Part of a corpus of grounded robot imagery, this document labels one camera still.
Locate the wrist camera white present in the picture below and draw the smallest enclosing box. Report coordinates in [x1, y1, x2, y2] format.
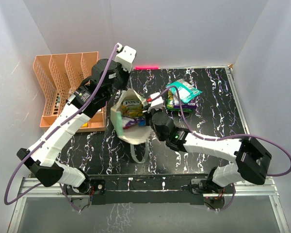
[147, 92, 164, 113]
[114, 43, 137, 73]

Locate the teal white candy bag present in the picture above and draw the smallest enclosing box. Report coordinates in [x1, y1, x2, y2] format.
[166, 79, 202, 103]

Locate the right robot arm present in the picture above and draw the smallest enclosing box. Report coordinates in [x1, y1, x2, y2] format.
[143, 109, 272, 194]

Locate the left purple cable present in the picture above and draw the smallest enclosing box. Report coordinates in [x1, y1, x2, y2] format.
[3, 45, 119, 206]

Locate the pink tape strip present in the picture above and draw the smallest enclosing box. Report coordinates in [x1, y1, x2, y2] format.
[134, 66, 159, 70]

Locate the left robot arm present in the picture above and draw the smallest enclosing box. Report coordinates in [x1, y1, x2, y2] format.
[16, 59, 130, 194]

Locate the small blue candy wrapper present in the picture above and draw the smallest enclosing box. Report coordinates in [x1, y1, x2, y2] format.
[138, 120, 146, 127]

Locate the orange green Fox's bag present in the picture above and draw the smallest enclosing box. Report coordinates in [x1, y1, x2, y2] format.
[120, 100, 144, 118]

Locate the purple Fox's candy bag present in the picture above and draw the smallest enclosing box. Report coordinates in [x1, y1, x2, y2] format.
[173, 96, 196, 109]

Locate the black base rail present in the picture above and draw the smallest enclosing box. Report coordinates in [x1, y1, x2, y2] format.
[91, 174, 223, 205]

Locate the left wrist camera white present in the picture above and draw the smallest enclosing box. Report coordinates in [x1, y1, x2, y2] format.
[114, 43, 137, 73]

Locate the green illustrated paper bag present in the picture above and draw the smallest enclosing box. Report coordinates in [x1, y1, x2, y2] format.
[110, 88, 152, 164]

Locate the orange plastic file organizer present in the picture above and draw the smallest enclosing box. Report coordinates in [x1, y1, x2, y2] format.
[33, 51, 99, 131]

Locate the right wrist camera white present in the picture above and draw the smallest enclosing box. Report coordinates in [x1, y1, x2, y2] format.
[147, 92, 164, 113]

